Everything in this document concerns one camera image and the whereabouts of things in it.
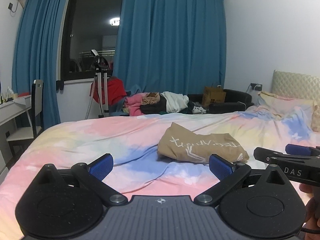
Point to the pastel bed sheet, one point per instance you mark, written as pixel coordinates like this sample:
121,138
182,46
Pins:
100,135

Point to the person's right hand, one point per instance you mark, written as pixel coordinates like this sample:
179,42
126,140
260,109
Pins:
311,210

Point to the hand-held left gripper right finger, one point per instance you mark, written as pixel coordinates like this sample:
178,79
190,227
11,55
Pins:
220,167

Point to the wide blue curtain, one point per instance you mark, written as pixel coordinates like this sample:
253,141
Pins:
170,42

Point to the silver tripod stand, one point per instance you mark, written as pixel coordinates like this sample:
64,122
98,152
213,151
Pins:
100,92

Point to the beige quilted headboard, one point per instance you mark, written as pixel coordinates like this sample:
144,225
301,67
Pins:
295,82

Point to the black sofa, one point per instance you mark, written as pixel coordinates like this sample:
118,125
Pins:
232,105

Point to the white dressing table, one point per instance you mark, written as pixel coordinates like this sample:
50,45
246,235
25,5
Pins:
10,112

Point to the red cloth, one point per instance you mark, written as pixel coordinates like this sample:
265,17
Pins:
117,90

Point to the low wall outlet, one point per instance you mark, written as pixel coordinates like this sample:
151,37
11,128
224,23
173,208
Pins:
8,134

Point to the white paper sheet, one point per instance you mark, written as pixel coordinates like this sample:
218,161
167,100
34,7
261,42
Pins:
23,100

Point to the yellow pillow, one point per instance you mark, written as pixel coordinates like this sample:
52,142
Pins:
316,117

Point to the narrow blue curtain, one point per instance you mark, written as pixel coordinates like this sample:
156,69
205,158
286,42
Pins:
37,55

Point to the tan printed t-shirt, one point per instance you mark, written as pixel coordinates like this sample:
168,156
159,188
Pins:
195,142

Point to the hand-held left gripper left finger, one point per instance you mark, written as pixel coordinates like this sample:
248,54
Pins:
101,167

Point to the black wall plug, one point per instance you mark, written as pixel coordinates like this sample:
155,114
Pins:
10,6

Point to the black white patterned cloth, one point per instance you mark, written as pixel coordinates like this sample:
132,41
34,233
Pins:
200,110

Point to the pastel pillow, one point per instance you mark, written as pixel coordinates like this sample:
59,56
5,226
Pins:
285,103

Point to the black and white chair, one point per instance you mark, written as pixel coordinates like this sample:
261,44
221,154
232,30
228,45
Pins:
37,100

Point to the pink cloth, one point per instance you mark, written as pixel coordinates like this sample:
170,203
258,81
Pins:
132,105

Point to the dark window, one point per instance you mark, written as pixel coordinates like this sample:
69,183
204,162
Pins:
85,30

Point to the crumpled tan cloth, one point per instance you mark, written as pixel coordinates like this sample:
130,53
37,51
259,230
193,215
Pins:
151,98

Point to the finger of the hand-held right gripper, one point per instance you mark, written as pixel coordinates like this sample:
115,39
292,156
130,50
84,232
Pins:
298,150
270,153

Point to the brown paper bag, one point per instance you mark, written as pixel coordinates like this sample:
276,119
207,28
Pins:
212,97

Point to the row of cosmetic bottles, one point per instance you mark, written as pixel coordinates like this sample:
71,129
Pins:
6,97

